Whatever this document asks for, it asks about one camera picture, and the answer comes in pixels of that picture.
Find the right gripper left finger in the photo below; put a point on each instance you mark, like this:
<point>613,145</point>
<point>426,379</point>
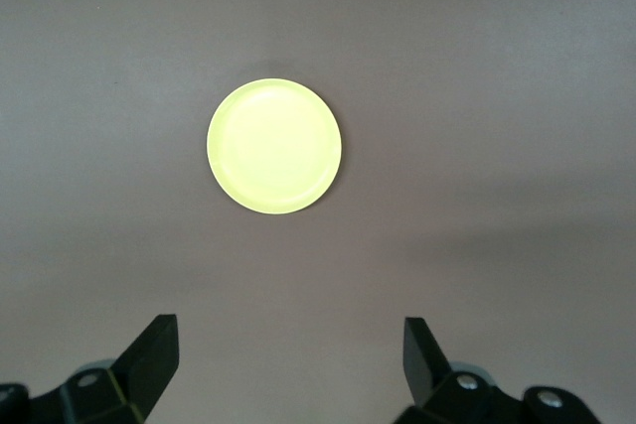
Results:
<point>144,369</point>

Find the yellow round plate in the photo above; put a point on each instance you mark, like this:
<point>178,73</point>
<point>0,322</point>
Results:
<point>274,146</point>

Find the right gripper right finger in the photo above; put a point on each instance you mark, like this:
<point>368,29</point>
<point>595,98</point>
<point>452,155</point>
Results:
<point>427,369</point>

